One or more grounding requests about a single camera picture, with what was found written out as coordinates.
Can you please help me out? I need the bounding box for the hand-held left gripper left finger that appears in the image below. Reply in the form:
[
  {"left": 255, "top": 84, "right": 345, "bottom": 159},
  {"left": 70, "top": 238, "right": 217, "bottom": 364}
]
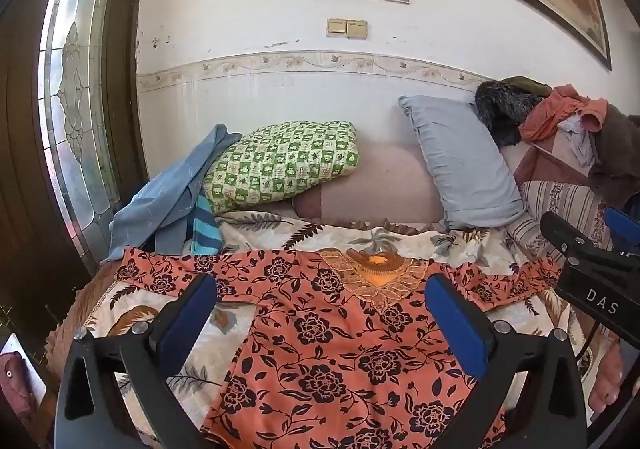
[{"left": 54, "top": 273, "right": 218, "bottom": 449}]

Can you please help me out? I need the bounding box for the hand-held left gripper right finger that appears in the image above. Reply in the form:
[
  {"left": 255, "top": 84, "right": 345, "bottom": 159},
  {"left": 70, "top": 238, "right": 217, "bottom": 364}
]
[{"left": 425, "top": 273, "right": 588, "bottom": 449}]

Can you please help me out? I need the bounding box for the plain orange cloth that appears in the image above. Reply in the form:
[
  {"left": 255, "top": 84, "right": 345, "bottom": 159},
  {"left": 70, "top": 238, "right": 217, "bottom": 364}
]
[{"left": 519, "top": 84, "right": 608, "bottom": 144}]

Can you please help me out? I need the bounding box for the dark wooden door frame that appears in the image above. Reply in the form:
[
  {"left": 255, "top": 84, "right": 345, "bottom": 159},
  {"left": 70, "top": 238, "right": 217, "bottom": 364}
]
[{"left": 0, "top": 0, "right": 156, "bottom": 380}]

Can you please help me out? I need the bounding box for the white pale-blue cloth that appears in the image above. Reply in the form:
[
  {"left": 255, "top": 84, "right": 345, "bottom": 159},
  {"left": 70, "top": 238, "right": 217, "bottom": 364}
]
[{"left": 557, "top": 114, "right": 598, "bottom": 167}]

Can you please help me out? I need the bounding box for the stained glass window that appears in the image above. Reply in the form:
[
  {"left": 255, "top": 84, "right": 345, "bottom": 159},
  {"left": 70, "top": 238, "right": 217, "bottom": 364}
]
[{"left": 37, "top": 0, "right": 123, "bottom": 260}]

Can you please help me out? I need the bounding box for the grey-blue pillow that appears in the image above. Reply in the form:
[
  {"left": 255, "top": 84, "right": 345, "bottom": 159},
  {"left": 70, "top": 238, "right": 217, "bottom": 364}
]
[{"left": 398, "top": 95, "right": 526, "bottom": 231}]

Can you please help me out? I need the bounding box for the blue cloth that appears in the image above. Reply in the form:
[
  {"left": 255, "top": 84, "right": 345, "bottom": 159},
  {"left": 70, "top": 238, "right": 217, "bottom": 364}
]
[{"left": 101, "top": 124, "right": 244, "bottom": 265}]

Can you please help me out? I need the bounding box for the mauve bolster cushion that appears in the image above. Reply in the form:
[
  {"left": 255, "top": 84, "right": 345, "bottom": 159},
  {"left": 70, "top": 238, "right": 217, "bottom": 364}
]
[{"left": 292, "top": 136, "right": 446, "bottom": 225}]

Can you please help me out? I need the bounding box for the striped floral cushion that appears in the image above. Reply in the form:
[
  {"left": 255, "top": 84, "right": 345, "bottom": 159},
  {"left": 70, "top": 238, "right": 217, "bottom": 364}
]
[{"left": 505, "top": 179, "right": 613, "bottom": 260}]

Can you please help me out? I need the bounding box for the cream leaf-print blanket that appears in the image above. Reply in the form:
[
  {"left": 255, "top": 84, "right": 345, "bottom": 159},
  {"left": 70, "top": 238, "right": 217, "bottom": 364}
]
[{"left": 45, "top": 211, "right": 596, "bottom": 449}]

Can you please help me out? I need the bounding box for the person's right hand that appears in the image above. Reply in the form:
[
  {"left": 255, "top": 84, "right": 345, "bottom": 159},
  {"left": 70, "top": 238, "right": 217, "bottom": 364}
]
[{"left": 587, "top": 341, "right": 626, "bottom": 414}]

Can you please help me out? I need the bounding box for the green checkered pillow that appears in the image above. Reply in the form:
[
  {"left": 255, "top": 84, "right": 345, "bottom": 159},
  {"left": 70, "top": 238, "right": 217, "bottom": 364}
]
[{"left": 202, "top": 120, "right": 360, "bottom": 216}]

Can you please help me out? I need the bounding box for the teal navy striped cloth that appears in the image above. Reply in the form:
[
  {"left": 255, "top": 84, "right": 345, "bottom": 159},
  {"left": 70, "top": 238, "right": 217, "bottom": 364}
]
[{"left": 190, "top": 194, "right": 222, "bottom": 256}]

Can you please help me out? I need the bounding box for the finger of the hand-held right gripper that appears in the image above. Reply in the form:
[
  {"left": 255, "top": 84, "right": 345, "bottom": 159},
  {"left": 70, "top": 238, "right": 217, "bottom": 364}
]
[
  {"left": 602, "top": 206, "right": 640, "bottom": 255},
  {"left": 539, "top": 210, "right": 608, "bottom": 262}
]

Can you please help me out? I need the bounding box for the orange black floral blouse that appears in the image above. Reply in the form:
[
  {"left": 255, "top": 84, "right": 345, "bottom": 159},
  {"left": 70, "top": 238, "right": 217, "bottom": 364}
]
[{"left": 116, "top": 246, "right": 568, "bottom": 449}]

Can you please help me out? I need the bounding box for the brown cloth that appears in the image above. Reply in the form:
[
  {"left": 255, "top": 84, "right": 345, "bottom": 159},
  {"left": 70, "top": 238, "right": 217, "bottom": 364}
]
[{"left": 587, "top": 101, "right": 640, "bottom": 210}]

